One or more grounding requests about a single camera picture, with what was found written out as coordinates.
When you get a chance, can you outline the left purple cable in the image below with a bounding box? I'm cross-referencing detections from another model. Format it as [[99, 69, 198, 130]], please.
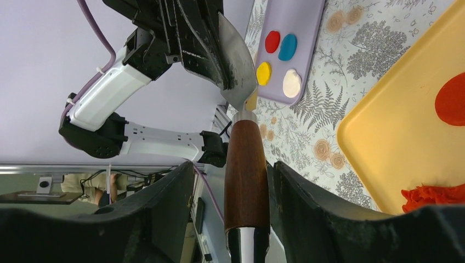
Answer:
[[60, 0, 117, 121]]

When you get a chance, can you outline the flat red dough disc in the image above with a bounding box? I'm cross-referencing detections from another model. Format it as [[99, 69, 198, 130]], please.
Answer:
[[264, 30, 281, 54]]

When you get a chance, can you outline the flat yellow dough disc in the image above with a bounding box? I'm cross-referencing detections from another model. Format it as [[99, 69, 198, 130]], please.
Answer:
[[256, 61, 272, 86]]

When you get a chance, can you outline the metal dough scraper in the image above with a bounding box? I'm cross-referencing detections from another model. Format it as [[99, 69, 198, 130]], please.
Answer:
[[218, 13, 270, 262]]

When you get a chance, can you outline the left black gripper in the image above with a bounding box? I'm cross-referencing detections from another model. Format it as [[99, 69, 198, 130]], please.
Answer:
[[103, 0, 233, 90]]

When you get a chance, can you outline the red dough ball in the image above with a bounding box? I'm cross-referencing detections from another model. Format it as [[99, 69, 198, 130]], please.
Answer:
[[434, 72, 464, 127]]

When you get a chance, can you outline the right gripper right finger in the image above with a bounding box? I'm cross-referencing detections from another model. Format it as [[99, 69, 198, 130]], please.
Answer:
[[273, 162, 464, 262]]

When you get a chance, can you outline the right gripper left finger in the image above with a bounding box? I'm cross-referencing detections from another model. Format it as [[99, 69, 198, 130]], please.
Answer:
[[1, 161, 194, 262]]

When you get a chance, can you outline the flat white dough disc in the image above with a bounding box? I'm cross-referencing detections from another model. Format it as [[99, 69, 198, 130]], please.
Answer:
[[282, 68, 302, 98]]

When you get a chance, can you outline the red dough scrap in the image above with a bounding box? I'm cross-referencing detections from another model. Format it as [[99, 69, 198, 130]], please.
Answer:
[[401, 184, 464, 213]]

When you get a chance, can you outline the yellow tray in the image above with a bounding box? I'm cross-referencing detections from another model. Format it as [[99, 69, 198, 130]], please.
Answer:
[[337, 1, 464, 215]]

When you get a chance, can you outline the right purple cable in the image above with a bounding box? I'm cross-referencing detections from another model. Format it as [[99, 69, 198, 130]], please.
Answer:
[[185, 159, 226, 224]]

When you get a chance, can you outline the flat blue dough disc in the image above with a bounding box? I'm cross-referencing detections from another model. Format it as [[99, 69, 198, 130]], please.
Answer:
[[278, 34, 298, 61]]

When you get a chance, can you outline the purple tray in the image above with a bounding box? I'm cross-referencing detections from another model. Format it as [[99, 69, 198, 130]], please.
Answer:
[[256, 0, 325, 106]]

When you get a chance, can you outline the purple cable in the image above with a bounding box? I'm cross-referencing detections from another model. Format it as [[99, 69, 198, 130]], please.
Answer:
[[60, 0, 117, 121], [185, 159, 226, 224]]

